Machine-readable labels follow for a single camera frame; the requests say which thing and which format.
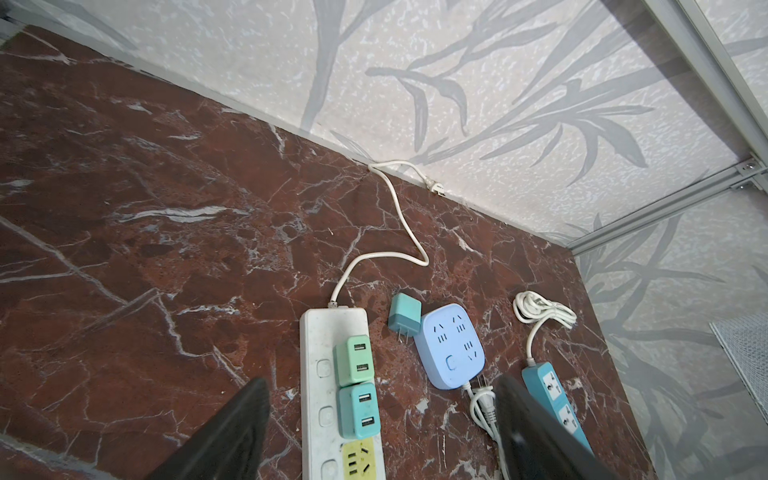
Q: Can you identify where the white power strip cable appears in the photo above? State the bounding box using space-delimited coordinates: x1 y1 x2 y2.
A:
327 159 446 310

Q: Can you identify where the teal power strip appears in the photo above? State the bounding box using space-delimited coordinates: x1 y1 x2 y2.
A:
522 362 592 453

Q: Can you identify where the teal plug cube near strip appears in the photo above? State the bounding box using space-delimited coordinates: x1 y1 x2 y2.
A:
388 292 422 342

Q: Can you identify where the long white pastel power strip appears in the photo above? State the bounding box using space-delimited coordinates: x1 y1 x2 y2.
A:
299 307 386 479

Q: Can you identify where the teal usb plug cube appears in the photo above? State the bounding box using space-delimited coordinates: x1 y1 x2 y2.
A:
337 382 381 440

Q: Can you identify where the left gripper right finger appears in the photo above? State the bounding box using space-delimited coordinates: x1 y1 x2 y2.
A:
495 376 616 480

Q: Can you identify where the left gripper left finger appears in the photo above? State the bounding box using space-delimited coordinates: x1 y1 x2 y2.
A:
147 378 270 479

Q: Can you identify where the blue strip white cable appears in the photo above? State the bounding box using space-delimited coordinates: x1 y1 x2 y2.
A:
461 374 511 480

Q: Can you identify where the white wire mesh basket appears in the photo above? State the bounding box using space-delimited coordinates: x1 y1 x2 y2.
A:
710 312 768 420

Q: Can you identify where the green usb plug cube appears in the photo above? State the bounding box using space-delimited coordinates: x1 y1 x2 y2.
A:
333 335 374 388

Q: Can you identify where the square blue power strip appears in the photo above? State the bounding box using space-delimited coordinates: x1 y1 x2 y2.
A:
414 303 486 390

